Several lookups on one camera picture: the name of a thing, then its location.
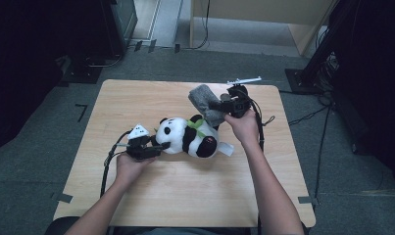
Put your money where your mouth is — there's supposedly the dark cabinet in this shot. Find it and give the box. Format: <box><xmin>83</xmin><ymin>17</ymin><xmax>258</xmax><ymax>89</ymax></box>
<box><xmin>101</xmin><ymin>0</ymin><xmax>139</xmax><ymax>59</ymax></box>

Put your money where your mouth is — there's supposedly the black tape corner mark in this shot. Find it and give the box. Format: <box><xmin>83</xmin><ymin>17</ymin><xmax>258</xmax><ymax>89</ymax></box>
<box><xmin>74</xmin><ymin>103</ymin><xmax>89</xmax><ymax>123</ymax></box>

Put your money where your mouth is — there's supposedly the person's right hand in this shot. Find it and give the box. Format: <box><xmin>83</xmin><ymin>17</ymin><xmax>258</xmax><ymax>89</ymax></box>
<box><xmin>223</xmin><ymin>111</ymin><xmax>261</xmax><ymax>149</ymax></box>

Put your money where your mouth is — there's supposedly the black flat stand base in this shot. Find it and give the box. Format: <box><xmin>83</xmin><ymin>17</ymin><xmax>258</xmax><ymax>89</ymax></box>
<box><xmin>58</xmin><ymin>55</ymin><xmax>104</xmax><ymax>85</ymax></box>

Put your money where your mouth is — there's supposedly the dark curtain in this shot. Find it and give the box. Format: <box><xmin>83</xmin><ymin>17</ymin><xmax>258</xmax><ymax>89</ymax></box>
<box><xmin>0</xmin><ymin>0</ymin><xmax>105</xmax><ymax>155</ymax></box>
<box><xmin>328</xmin><ymin>0</ymin><xmax>395</xmax><ymax>194</ymax></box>

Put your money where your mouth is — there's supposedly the panda plush toy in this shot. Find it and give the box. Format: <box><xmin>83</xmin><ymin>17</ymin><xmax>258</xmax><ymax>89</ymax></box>
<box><xmin>153</xmin><ymin>114</ymin><xmax>235</xmax><ymax>160</ymax></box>

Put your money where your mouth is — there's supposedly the black hanging cable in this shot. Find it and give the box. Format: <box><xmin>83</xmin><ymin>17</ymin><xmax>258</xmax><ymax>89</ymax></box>
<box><xmin>184</xmin><ymin>0</ymin><xmax>212</xmax><ymax>51</ymax></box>

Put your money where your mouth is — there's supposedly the grey tape piece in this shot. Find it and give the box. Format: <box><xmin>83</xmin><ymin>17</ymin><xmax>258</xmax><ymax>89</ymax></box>
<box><xmin>50</xmin><ymin>192</ymin><xmax>74</xmax><ymax>205</ymax></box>
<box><xmin>297</xmin><ymin>195</ymin><xmax>319</xmax><ymax>206</ymax></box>

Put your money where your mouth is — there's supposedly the long black floor cable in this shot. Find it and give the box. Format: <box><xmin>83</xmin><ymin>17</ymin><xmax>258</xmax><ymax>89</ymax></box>
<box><xmin>313</xmin><ymin>104</ymin><xmax>332</xmax><ymax>201</ymax></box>

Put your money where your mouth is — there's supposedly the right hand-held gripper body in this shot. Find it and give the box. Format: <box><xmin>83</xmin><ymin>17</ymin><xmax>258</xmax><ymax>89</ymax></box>
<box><xmin>221</xmin><ymin>76</ymin><xmax>263</xmax><ymax>119</ymax></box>

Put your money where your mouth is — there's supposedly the grey fluffy towel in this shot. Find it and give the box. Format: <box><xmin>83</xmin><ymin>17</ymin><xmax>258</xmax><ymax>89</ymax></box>
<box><xmin>187</xmin><ymin>83</ymin><xmax>227</xmax><ymax>128</ymax></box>

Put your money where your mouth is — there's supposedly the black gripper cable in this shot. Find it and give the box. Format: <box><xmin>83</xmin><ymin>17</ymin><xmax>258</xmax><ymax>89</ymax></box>
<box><xmin>247</xmin><ymin>96</ymin><xmax>276</xmax><ymax>235</ymax></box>
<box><xmin>99</xmin><ymin>130</ymin><xmax>134</xmax><ymax>199</ymax></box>

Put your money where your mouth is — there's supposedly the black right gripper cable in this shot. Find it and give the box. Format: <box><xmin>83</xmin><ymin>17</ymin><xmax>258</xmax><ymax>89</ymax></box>
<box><xmin>247</xmin><ymin>96</ymin><xmax>276</xmax><ymax>235</ymax></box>

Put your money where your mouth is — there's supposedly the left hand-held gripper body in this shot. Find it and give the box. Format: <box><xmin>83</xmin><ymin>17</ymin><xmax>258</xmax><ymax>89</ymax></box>
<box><xmin>125</xmin><ymin>123</ymin><xmax>155</xmax><ymax>161</ymax></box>

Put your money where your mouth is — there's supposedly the light wooden desk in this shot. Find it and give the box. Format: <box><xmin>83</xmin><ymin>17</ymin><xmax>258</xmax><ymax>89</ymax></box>
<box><xmin>189</xmin><ymin>0</ymin><xmax>337</xmax><ymax>57</ymax></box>

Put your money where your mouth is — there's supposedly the black metal stand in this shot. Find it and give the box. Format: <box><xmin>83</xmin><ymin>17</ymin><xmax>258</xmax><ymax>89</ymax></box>
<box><xmin>284</xmin><ymin>0</ymin><xmax>361</xmax><ymax>96</ymax></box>

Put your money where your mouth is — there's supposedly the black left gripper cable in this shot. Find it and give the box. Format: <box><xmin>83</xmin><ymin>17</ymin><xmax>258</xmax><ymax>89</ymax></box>
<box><xmin>99</xmin><ymin>130</ymin><xmax>134</xmax><ymax>199</ymax></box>

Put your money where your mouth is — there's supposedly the person's left hand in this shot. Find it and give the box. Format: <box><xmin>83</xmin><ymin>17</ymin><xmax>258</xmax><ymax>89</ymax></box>
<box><xmin>115</xmin><ymin>152</ymin><xmax>156</xmax><ymax>189</ymax></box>

